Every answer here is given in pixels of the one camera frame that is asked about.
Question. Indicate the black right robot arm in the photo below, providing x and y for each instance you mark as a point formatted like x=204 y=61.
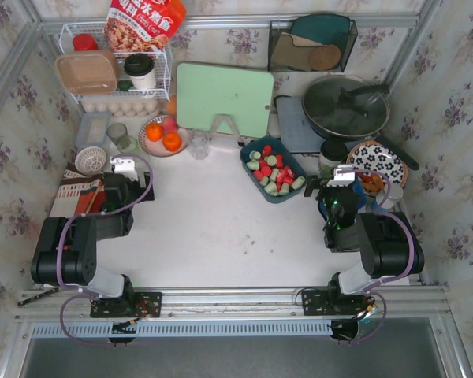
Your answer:
x=388 y=249

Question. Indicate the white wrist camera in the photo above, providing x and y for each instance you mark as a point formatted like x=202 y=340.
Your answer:
x=124 y=166
x=343 y=176

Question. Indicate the orange right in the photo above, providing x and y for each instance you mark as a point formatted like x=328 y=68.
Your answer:
x=172 y=141

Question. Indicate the egg tray with eggs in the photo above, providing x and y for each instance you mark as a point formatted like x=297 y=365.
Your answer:
x=123 y=107

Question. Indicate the green capsule cluster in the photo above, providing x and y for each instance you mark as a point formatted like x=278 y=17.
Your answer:
x=283 y=191

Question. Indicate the white strainer basket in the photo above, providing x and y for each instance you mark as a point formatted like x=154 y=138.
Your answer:
x=90 y=160

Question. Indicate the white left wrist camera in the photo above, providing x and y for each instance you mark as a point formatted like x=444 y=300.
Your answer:
x=124 y=166

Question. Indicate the fruit plate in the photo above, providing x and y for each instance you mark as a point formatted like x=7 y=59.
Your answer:
x=157 y=149

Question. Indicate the red capsule number two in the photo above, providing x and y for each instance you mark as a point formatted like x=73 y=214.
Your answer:
x=279 y=161

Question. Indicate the orange left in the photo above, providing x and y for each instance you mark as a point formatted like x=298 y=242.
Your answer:
x=154 y=131

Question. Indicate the green capsule bottom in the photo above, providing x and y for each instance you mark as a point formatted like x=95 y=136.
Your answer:
x=253 y=165

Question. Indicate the teal plastic storage basket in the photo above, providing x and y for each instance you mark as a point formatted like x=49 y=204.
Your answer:
x=277 y=149

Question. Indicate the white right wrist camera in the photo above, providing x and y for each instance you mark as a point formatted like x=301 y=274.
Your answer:
x=343 y=176

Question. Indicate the red capsule bottom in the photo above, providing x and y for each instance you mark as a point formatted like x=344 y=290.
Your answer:
x=262 y=163

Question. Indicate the green ribbed glass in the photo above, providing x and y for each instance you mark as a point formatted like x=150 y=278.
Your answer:
x=129 y=145

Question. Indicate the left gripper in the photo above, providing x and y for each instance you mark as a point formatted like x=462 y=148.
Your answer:
x=143 y=186

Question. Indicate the floral patterned plate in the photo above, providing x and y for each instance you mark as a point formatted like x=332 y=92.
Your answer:
x=371 y=155

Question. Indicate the grey induction cooker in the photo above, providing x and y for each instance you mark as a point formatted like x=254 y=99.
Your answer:
x=295 y=129

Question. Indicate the peach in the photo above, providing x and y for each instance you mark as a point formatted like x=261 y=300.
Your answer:
x=169 y=124

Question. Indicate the green capsule cluster lid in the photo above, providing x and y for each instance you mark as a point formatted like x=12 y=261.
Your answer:
x=271 y=160

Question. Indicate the grey glass cup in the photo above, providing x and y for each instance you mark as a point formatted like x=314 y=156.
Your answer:
x=118 y=134

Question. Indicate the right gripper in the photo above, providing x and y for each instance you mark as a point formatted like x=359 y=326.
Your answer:
x=320 y=189

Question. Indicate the striped kitchen towel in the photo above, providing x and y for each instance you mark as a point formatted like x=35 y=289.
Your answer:
x=76 y=193

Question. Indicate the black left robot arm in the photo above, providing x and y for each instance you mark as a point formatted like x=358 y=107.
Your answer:
x=66 y=250

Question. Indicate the clear lidded container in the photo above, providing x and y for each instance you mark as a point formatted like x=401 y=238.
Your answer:
x=92 y=130

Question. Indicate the black frying pan with lid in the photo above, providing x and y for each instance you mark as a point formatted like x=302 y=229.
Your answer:
x=351 y=109

